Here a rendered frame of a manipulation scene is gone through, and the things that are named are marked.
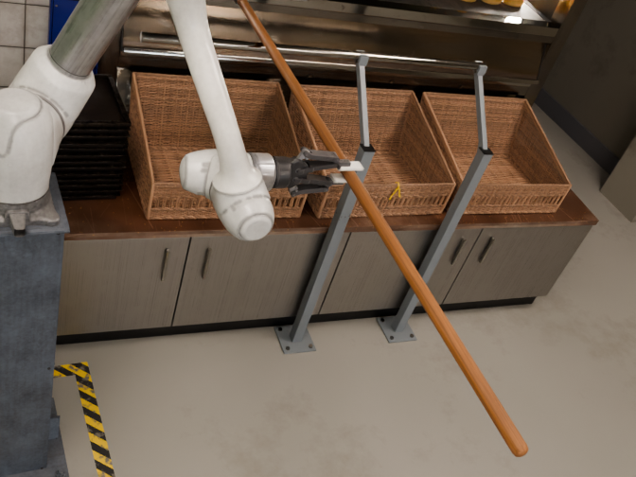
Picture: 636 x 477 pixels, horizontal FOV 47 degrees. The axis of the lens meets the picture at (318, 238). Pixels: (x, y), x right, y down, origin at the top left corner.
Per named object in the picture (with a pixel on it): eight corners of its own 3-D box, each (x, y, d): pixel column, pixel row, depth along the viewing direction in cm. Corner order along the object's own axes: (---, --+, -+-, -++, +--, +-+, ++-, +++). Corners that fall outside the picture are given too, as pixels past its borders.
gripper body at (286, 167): (269, 148, 171) (305, 148, 175) (261, 176, 176) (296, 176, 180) (279, 167, 166) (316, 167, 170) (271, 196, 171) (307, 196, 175)
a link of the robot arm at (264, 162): (238, 175, 174) (260, 175, 177) (249, 200, 168) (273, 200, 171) (245, 144, 169) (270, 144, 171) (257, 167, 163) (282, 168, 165)
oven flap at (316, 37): (121, 50, 250) (123, -12, 243) (531, 82, 327) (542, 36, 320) (124, 52, 246) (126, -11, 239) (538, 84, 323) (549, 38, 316)
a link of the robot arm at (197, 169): (236, 181, 175) (254, 210, 165) (171, 182, 168) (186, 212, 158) (243, 140, 169) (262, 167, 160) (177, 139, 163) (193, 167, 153)
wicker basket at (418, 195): (273, 141, 297) (290, 81, 280) (392, 143, 322) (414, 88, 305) (315, 220, 265) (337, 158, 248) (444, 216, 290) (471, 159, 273)
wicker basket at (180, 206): (121, 135, 272) (129, 69, 255) (264, 140, 296) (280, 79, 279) (144, 221, 239) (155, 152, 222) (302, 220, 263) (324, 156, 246)
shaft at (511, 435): (526, 458, 130) (534, 449, 128) (512, 461, 128) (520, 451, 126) (244, 5, 241) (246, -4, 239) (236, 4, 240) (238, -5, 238)
